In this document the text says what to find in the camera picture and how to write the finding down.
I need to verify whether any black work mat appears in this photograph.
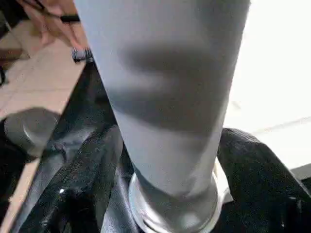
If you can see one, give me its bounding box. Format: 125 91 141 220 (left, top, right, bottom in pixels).
10 61 311 233

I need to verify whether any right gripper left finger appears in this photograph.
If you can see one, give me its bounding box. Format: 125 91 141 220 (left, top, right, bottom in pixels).
17 124 126 233

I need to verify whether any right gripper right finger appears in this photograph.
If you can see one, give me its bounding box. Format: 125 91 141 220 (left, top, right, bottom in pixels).
216 127 311 233

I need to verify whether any white plastic table leg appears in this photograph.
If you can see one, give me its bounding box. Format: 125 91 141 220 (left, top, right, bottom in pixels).
73 0 251 233

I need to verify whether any white plastic table top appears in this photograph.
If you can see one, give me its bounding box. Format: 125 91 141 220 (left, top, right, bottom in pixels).
214 0 311 204

